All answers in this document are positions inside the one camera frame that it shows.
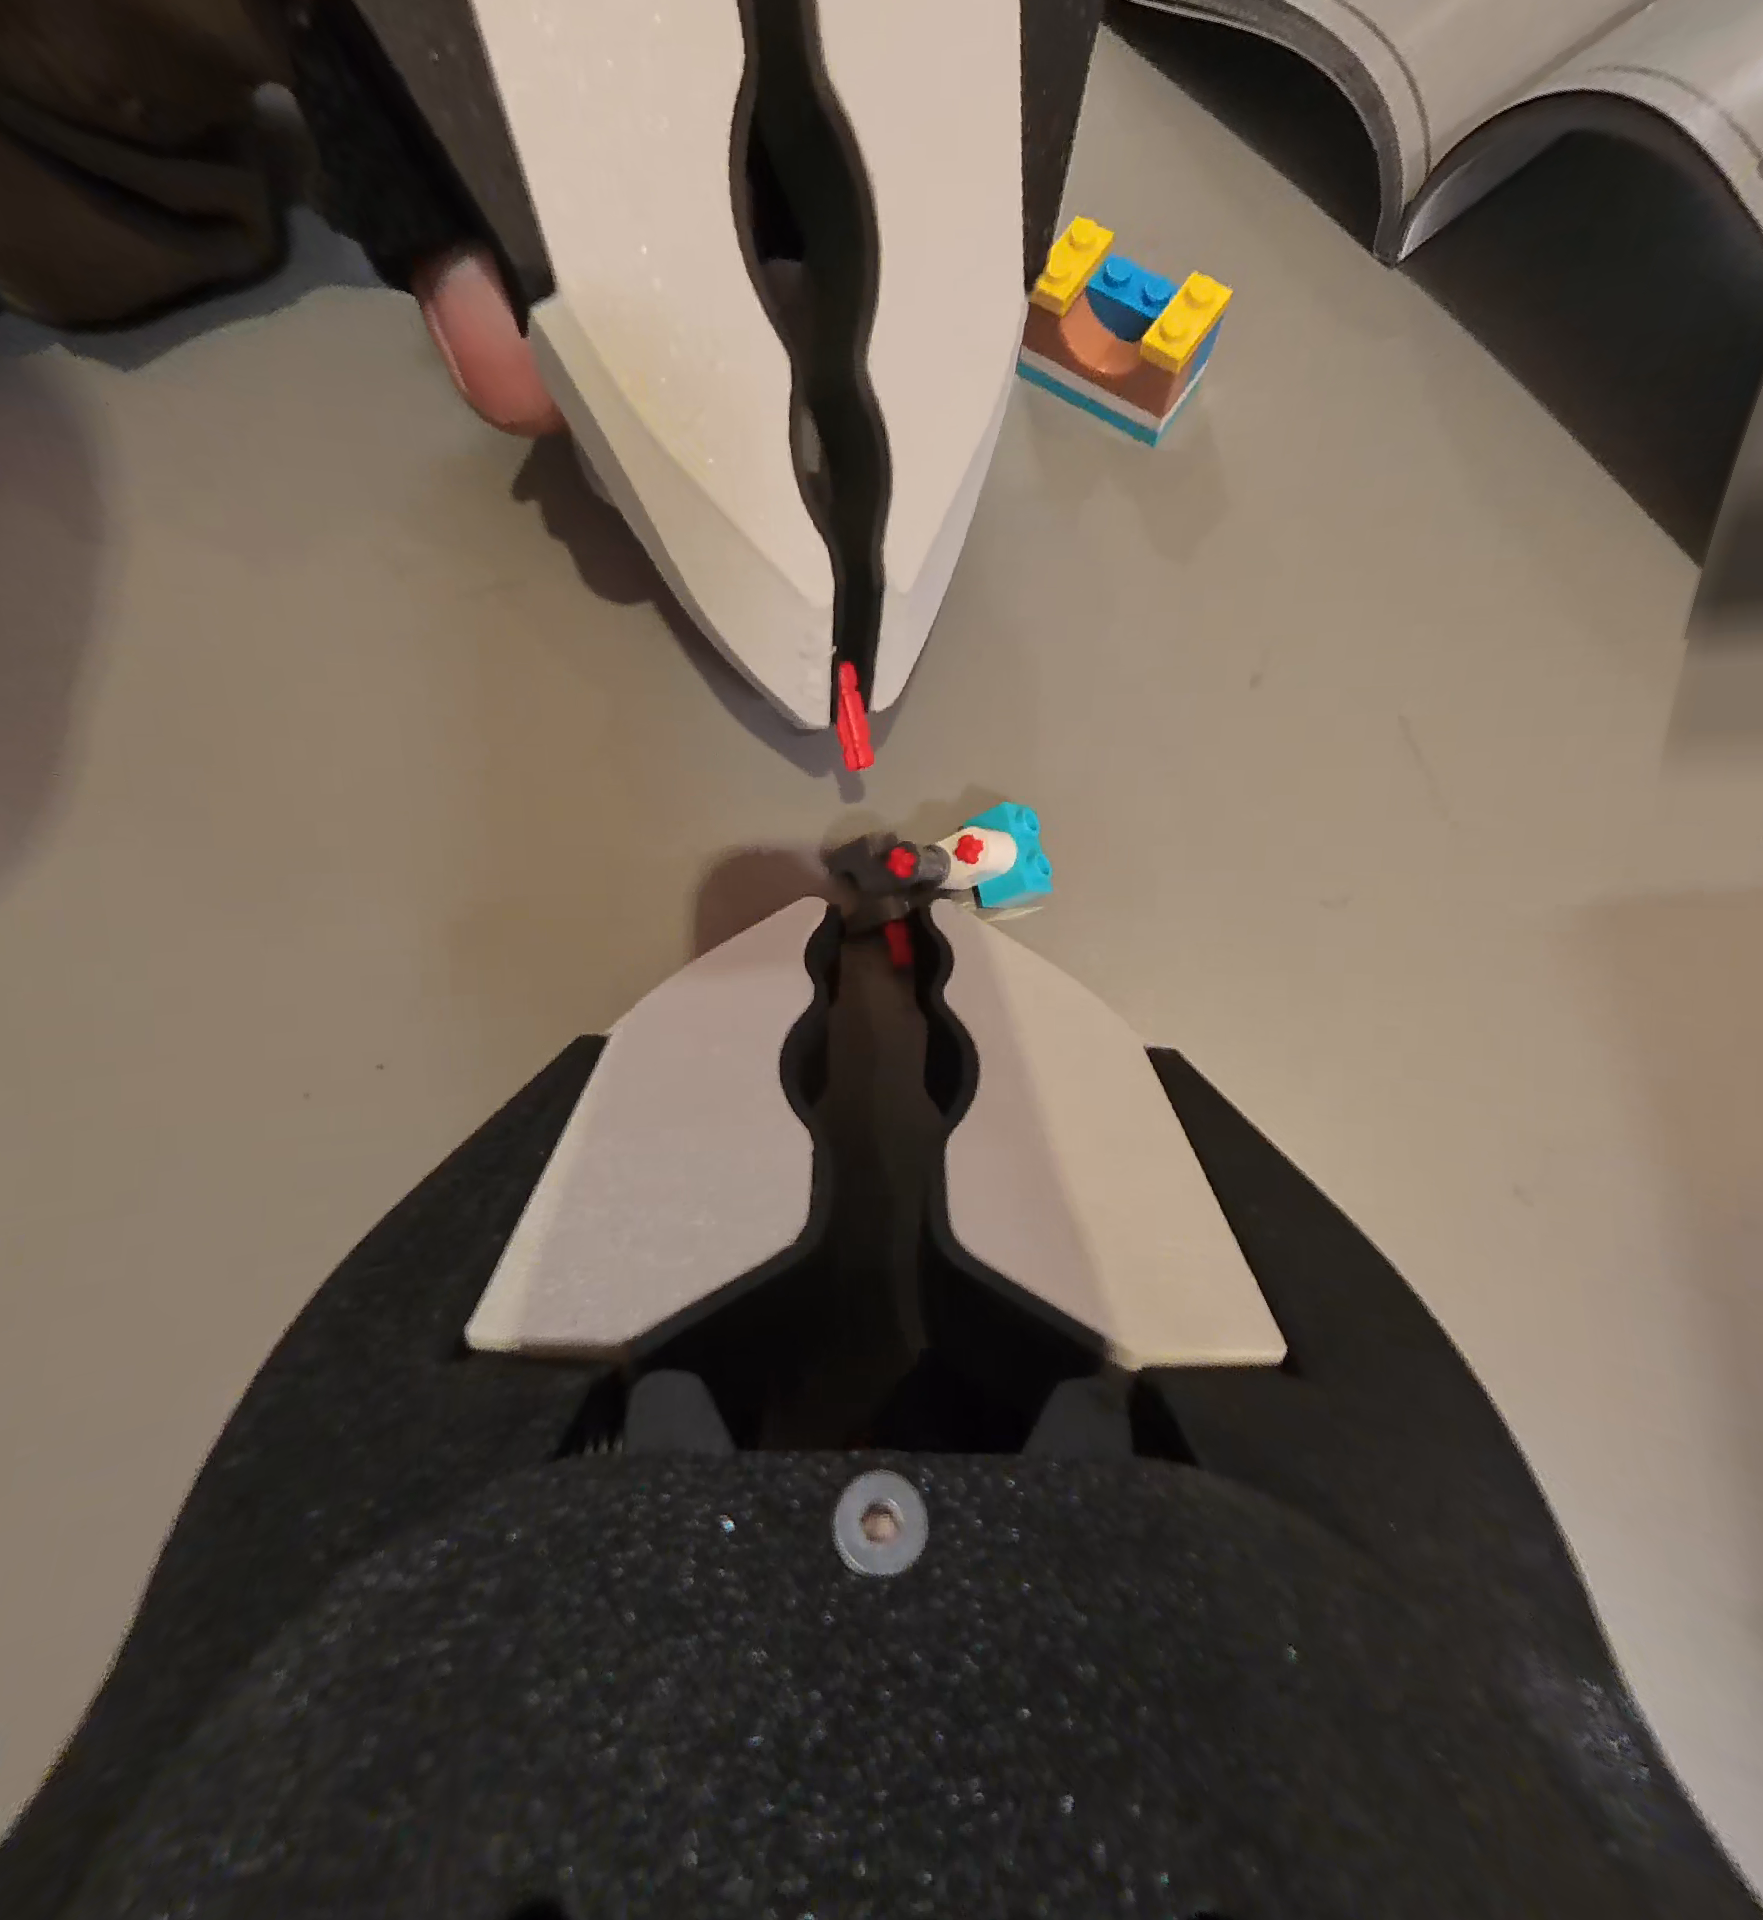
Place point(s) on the small toy brick assembly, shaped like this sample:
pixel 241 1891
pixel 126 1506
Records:
pixel 1010 866

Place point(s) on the person's left hand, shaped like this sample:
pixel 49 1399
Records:
pixel 500 361

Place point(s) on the colourful toy brick build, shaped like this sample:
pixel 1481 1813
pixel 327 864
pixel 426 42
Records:
pixel 1122 361

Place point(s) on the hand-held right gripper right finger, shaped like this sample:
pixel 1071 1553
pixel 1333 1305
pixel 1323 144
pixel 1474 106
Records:
pixel 1108 1202

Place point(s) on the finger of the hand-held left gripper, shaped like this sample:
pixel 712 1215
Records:
pixel 957 302
pixel 640 302

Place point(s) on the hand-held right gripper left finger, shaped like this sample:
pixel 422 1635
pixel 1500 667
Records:
pixel 654 1184

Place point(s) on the grey instruction booklet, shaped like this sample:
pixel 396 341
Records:
pixel 1570 92

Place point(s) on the person's left forearm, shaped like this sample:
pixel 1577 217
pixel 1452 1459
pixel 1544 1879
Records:
pixel 84 152

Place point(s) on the red toy pin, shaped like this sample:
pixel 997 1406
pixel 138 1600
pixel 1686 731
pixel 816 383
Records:
pixel 852 723

